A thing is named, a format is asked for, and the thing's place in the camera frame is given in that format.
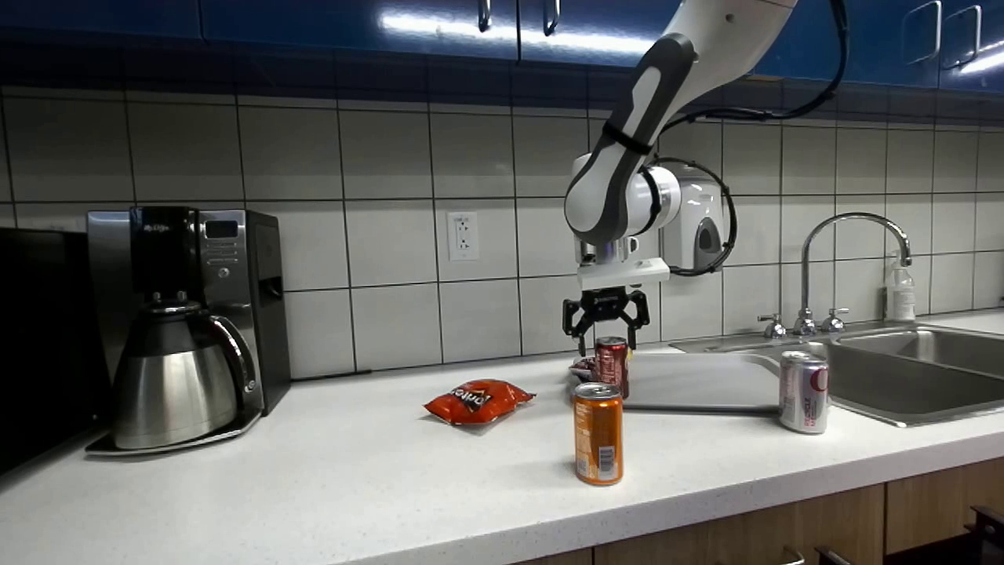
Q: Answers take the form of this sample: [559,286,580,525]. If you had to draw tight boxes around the stainless steel sink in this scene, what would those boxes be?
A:
[719,323,1004,430]

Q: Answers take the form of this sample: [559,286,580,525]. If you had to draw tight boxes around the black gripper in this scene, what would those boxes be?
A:
[560,282,652,358]

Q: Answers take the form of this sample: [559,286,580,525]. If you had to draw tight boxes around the black trash bin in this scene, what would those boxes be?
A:
[966,506,1004,565]

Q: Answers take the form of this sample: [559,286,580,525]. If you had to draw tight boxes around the orange soda can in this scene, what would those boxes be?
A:
[571,384,626,488]

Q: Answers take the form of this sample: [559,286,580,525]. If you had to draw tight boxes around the black steel coffee maker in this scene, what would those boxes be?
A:
[85,203,291,461]

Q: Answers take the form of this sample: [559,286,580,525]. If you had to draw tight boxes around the black microwave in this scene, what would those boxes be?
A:
[0,225,113,474]

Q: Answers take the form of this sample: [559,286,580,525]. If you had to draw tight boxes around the steel gooseneck faucet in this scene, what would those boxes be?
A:
[796,211,916,339]

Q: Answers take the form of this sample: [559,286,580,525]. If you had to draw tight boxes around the blue upper cabinets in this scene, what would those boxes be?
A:
[0,0,1004,100]

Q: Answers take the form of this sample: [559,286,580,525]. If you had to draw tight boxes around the silver soda can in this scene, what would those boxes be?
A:
[779,350,832,436]

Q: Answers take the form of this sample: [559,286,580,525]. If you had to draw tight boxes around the red soda can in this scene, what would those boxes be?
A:
[594,333,634,403]

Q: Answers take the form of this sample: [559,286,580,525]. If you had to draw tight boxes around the white wall outlet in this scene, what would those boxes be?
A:
[446,211,484,264]

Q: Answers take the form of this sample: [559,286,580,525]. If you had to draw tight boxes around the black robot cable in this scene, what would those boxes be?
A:
[652,153,741,281]
[669,0,853,126]

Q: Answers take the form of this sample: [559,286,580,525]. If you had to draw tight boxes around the red Doritos chip bag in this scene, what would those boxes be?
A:
[420,376,538,434]

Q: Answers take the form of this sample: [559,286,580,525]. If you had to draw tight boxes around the wooden lower cabinets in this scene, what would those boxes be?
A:
[515,454,1004,565]

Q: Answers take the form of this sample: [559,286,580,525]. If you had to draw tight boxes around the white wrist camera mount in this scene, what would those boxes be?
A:
[574,259,673,292]

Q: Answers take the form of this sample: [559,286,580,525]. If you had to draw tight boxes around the clear soap pump bottle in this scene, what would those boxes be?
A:
[877,256,918,326]

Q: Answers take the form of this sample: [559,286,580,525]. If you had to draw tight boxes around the steel coffee carafe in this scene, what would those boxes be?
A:
[108,303,263,456]

